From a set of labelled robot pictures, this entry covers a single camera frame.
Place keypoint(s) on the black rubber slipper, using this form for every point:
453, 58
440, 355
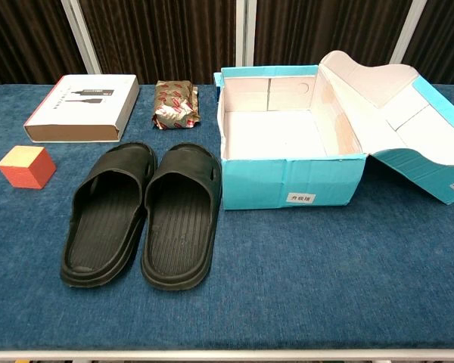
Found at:
181, 219
102, 223

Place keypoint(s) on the light blue shoe box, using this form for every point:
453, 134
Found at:
287, 181

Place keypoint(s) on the brown foil snack packet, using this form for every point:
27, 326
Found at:
176, 106

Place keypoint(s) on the dark ribbed partition panel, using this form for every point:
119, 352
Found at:
162, 38
22, 38
446, 34
325, 30

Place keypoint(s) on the orange wooden cube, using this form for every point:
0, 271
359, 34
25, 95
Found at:
24, 170

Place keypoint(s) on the white partition post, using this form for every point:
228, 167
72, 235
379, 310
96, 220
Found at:
408, 30
79, 34
246, 30

